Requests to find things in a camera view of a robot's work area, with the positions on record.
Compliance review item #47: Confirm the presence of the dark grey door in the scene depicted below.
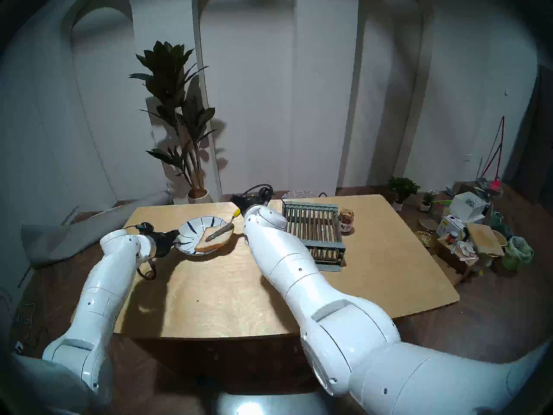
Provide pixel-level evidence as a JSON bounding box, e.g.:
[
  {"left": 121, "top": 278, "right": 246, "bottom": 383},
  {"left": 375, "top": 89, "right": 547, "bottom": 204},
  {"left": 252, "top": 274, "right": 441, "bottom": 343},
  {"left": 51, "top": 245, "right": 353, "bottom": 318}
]
[{"left": 512, "top": 64, "right": 553, "bottom": 203}]

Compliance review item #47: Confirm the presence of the yellow handled butter knife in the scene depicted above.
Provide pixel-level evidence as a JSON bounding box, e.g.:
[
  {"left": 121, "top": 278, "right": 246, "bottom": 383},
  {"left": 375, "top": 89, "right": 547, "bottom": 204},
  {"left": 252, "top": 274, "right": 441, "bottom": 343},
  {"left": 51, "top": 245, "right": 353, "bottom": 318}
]
[{"left": 204, "top": 209, "right": 242, "bottom": 243}]

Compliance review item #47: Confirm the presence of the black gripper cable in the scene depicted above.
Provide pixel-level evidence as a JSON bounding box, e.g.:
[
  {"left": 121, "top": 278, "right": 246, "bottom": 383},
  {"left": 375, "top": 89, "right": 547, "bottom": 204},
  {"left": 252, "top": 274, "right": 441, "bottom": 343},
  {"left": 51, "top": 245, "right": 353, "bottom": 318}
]
[
  {"left": 242, "top": 184, "right": 273, "bottom": 203},
  {"left": 124, "top": 222, "right": 158, "bottom": 281}
]

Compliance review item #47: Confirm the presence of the low wooden stool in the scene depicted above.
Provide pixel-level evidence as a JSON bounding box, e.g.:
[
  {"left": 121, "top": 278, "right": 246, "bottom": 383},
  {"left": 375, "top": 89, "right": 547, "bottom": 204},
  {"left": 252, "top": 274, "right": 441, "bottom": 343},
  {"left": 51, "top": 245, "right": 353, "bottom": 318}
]
[{"left": 431, "top": 235, "right": 480, "bottom": 286}]

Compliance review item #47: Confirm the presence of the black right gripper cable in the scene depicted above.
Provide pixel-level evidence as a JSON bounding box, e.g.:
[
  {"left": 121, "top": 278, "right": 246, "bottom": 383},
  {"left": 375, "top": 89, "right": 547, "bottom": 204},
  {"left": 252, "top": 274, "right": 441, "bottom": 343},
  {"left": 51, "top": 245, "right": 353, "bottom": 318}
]
[{"left": 242, "top": 184, "right": 273, "bottom": 203}]

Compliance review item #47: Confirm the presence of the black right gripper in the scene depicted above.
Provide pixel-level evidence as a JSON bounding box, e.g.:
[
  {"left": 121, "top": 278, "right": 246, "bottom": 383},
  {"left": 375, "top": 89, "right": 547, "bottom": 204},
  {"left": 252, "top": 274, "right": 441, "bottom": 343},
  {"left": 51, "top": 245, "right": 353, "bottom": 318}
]
[{"left": 230, "top": 188, "right": 273, "bottom": 212}]

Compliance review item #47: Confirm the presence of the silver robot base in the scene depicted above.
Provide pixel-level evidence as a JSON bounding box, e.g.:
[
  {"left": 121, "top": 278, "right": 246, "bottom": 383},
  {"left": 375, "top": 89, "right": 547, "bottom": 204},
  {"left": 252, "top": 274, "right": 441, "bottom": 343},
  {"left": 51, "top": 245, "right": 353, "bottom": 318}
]
[{"left": 214, "top": 390, "right": 329, "bottom": 415}]

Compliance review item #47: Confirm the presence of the grey metal dish rack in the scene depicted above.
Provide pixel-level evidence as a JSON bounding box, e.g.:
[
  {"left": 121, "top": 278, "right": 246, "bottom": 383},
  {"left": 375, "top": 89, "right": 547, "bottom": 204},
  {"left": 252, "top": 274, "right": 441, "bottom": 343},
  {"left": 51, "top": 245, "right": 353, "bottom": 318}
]
[{"left": 282, "top": 201, "right": 346, "bottom": 273}]

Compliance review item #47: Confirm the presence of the wooden cutting board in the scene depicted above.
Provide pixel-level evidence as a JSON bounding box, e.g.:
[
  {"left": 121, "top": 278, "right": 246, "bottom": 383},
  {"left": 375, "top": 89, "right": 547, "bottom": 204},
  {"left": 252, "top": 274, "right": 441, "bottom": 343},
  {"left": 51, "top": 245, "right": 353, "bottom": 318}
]
[{"left": 465, "top": 222, "right": 505, "bottom": 258}]

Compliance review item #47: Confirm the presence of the slice of white bread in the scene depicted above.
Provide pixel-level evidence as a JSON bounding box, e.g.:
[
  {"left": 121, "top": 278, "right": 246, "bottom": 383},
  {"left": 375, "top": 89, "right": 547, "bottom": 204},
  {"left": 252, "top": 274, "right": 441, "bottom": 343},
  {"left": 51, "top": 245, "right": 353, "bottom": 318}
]
[{"left": 194, "top": 227, "right": 235, "bottom": 252}]

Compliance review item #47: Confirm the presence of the white open box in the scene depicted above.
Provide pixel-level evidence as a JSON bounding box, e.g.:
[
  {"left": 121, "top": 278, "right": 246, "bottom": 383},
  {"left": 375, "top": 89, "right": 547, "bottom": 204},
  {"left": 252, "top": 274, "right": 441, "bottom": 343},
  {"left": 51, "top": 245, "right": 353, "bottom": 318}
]
[{"left": 449, "top": 192, "right": 486, "bottom": 223}]

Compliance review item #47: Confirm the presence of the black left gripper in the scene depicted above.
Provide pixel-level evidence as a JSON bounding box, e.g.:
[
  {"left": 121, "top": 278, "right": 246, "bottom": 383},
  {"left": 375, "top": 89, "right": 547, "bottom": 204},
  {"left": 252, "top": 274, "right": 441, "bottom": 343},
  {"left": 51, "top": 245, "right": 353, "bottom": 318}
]
[{"left": 150, "top": 229, "right": 182, "bottom": 259}]

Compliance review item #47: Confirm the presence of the white and yellow carton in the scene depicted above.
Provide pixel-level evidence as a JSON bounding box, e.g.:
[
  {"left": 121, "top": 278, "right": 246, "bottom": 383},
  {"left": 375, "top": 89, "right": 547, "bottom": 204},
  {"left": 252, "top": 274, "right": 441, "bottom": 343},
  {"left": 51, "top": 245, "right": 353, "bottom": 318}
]
[{"left": 436, "top": 214, "right": 469, "bottom": 242}]

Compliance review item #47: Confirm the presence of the tall potted leafy plant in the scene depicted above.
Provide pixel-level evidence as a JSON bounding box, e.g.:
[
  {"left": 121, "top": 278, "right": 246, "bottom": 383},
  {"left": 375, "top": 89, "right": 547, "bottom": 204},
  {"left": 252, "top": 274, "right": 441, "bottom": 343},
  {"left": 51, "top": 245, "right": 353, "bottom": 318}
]
[{"left": 129, "top": 41, "right": 217, "bottom": 204}]

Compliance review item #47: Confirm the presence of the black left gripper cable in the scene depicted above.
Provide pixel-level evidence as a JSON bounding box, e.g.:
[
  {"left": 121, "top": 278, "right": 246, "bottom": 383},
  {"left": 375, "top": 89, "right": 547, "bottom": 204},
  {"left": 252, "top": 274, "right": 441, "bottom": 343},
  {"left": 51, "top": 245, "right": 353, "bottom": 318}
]
[{"left": 124, "top": 222, "right": 158, "bottom": 281}]

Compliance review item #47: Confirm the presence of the small bushy potted plant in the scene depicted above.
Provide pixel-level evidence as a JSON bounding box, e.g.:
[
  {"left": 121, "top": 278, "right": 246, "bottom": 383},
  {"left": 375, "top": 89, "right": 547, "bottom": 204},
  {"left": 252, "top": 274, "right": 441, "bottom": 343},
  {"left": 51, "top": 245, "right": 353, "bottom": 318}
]
[{"left": 388, "top": 176, "right": 420, "bottom": 211}]

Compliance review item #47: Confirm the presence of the blue striped ceramic plate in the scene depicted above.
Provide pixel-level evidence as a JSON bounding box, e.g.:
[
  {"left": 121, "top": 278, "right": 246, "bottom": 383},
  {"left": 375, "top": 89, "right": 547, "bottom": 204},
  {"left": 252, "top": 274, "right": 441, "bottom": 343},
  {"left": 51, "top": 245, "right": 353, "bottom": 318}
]
[{"left": 174, "top": 216, "right": 227, "bottom": 256}]

